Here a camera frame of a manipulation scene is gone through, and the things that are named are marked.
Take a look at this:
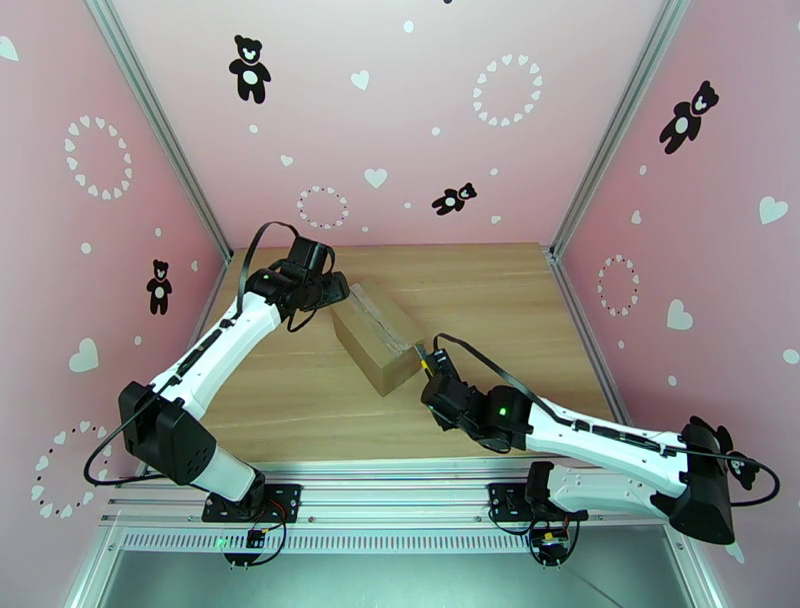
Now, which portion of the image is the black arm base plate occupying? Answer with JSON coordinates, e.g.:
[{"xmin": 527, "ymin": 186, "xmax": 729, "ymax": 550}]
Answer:
[
  {"xmin": 487, "ymin": 482, "xmax": 590, "ymax": 524},
  {"xmin": 201, "ymin": 482, "xmax": 303, "ymax": 524}
]

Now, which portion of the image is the perforated metal strip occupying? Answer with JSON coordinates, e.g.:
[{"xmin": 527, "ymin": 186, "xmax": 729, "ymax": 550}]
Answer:
[{"xmin": 118, "ymin": 531, "xmax": 679, "ymax": 555}]

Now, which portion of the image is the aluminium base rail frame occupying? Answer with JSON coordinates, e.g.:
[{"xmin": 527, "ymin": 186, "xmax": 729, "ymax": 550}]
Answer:
[{"xmin": 99, "ymin": 459, "xmax": 692, "ymax": 529}]

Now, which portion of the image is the brown cardboard express box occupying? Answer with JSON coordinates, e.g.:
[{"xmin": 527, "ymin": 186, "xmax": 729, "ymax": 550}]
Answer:
[{"xmin": 331, "ymin": 279, "xmax": 428, "ymax": 398}]

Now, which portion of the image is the small power connector with wires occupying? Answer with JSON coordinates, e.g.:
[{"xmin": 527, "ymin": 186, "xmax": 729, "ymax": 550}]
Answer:
[
  {"xmin": 223, "ymin": 521, "xmax": 289, "ymax": 571},
  {"xmin": 527, "ymin": 521, "xmax": 586, "ymax": 571}
]

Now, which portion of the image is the aluminium corner post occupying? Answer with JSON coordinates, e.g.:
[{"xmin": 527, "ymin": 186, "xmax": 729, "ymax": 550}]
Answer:
[
  {"xmin": 548, "ymin": 0, "xmax": 694, "ymax": 259},
  {"xmin": 84, "ymin": 0, "xmax": 234, "ymax": 259}
]

